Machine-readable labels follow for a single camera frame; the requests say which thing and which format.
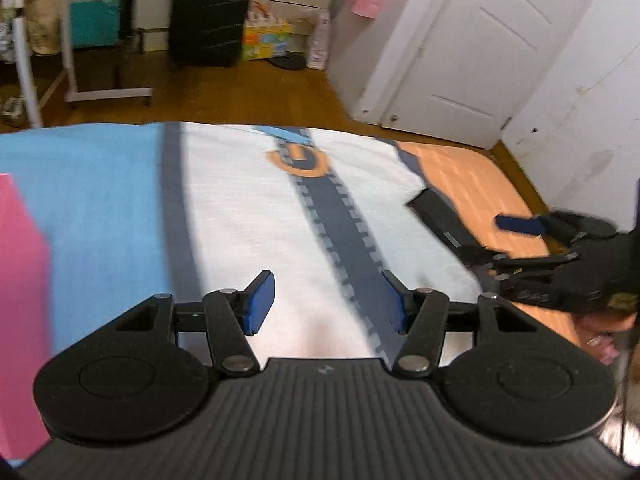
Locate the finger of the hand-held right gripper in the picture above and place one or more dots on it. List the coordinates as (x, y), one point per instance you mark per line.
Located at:
(530, 262)
(520, 223)

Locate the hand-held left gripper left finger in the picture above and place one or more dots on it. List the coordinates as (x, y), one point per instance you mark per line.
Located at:
(257, 305)

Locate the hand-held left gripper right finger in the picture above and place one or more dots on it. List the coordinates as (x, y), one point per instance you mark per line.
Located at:
(397, 305)

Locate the dark glossy snack packet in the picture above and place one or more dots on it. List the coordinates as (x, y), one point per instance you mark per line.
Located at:
(445, 220)

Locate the pink plastic box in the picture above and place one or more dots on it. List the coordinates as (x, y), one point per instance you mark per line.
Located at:
(20, 310)

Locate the person's right hand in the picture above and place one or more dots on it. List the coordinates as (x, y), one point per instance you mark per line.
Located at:
(600, 340)

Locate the printed road blanket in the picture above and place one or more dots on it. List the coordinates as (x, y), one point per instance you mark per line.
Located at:
(225, 210)

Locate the white door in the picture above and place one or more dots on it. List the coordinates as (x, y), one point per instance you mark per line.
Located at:
(475, 60)

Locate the black slipper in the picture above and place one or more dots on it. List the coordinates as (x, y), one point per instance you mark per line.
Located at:
(287, 62)

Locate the colourful gift bag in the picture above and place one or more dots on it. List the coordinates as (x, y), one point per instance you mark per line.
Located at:
(265, 42)

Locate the pink white package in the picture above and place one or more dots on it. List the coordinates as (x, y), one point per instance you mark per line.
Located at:
(318, 40)

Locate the black suitcase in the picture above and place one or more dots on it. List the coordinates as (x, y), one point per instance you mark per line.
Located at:
(210, 15)

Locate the grey shoe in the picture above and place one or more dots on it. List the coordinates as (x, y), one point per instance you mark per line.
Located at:
(11, 112)

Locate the black metal stand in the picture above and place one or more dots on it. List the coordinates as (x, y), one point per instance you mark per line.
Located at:
(127, 20)

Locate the teal tote bag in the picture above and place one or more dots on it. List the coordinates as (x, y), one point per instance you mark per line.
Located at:
(92, 25)

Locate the white rolling table stand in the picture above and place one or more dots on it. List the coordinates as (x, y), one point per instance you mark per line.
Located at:
(30, 70)

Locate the beige tote bag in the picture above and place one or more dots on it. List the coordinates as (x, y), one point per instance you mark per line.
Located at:
(42, 25)

